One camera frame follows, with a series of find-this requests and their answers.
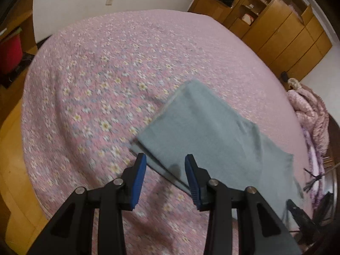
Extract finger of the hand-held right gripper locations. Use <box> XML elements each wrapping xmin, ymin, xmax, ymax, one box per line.
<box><xmin>286</xmin><ymin>199</ymin><xmax>322</xmax><ymax>245</ymax></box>

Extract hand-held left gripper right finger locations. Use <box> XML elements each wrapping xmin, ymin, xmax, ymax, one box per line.
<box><xmin>184</xmin><ymin>154</ymin><xmax>303</xmax><ymax>255</ymax></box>

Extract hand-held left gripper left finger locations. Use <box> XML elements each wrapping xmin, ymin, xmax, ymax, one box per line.
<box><xmin>27</xmin><ymin>153</ymin><xmax>147</xmax><ymax>255</ymax></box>

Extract grey pants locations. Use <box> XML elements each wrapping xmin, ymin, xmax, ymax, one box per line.
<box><xmin>130</xmin><ymin>79</ymin><xmax>305</xmax><ymax>255</ymax></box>

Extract lilac patterned pillow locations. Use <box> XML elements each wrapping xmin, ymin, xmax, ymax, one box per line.
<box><xmin>303</xmin><ymin>127</ymin><xmax>328</xmax><ymax>210</ymax></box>

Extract wooden headboard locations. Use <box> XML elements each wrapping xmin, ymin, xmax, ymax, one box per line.
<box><xmin>326</xmin><ymin>112</ymin><xmax>340</xmax><ymax>218</ymax></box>

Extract pink floral bed sheet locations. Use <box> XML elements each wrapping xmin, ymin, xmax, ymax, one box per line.
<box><xmin>21</xmin><ymin>10</ymin><xmax>314</xmax><ymax>255</ymax></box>

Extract pink quilt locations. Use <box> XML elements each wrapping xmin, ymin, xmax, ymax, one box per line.
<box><xmin>287</xmin><ymin>84</ymin><xmax>330</xmax><ymax>154</ymax></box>

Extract wooden wardrobe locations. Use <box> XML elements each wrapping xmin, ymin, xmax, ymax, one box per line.
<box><xmin>188</xmin><ymin>0</ymin><xmax>333</xmax><ymax>81</ymax></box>

